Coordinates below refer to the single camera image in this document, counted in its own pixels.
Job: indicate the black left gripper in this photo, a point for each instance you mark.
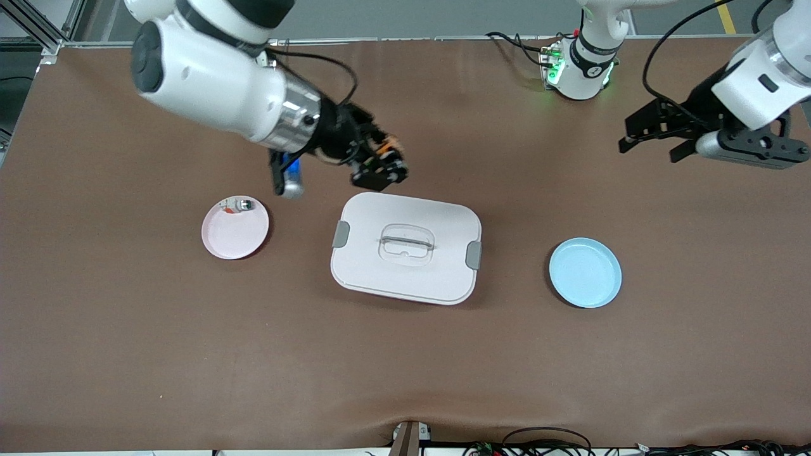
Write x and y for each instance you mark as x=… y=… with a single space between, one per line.
x=701 y=103

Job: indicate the white switch with green button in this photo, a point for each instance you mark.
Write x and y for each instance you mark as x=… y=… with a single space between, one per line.
x=244 y=205

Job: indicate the black switch with orange button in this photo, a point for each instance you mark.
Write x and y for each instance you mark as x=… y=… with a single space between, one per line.
x=389 y=152

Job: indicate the metal table edge strip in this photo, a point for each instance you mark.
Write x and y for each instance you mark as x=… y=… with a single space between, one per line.
x=412 y=39

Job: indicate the pink round plate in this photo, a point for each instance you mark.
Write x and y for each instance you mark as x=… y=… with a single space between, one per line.
x=234 y=237

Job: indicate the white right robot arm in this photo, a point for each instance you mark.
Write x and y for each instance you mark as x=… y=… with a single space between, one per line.
x=203 y=82

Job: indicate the metal table edge bracket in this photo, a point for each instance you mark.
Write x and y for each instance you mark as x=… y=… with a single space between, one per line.
x=408 y=443

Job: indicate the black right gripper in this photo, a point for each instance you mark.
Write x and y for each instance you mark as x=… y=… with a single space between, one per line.
x=336 y=138

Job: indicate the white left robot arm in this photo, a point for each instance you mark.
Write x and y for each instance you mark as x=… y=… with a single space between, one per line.
x=760 y=76

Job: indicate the aluminium frame profile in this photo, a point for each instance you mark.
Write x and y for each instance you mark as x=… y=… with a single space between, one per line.
x=31 y=25

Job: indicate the light blue round plate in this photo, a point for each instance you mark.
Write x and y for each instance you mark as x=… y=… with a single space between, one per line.
x=586 y=275

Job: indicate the white lidded storage box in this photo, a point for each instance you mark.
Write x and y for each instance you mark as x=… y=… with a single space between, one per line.
x=405 y=278

